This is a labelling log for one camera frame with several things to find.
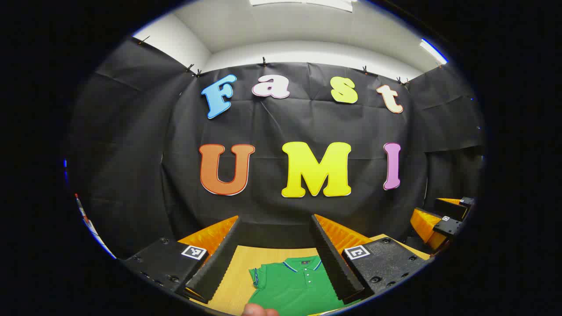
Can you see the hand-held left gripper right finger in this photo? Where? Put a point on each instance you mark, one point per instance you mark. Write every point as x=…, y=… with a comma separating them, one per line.
x=333, y=263

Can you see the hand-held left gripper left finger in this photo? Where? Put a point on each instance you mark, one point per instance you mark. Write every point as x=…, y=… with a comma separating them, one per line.
x=217, y=267

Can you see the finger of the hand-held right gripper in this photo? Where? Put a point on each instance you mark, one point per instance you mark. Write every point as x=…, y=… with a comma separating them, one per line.
x=452, y=210
x=448, y=227

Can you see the green T-shirt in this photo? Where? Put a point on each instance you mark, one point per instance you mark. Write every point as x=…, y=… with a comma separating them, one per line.
x=294, y=289

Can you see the black backdrop cloth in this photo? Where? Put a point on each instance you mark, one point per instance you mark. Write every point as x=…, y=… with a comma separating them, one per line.
x=145, y=153

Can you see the ceiling light strip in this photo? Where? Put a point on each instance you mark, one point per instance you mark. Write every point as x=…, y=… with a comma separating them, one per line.
x=432, y=50

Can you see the row of black clips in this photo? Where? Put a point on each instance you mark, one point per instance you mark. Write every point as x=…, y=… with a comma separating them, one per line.
x=264, y=62

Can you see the white ceiling light panel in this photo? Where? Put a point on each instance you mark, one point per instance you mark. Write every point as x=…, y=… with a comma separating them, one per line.
x=303, y=3

